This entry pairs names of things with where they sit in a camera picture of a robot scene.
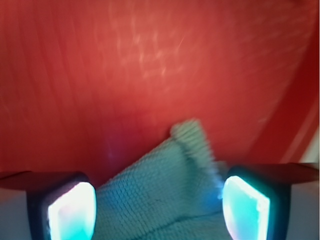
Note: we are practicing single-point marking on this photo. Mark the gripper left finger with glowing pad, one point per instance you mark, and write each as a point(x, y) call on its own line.
point(58, 205)

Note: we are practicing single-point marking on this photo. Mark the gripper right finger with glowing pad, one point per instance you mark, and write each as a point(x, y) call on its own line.
point(279, 201)

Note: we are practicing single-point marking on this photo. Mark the teal microfiber cloth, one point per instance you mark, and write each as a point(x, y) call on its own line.
point(172, 193)

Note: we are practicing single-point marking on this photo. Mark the red plastic tray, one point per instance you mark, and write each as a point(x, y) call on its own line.
point(93, 85)

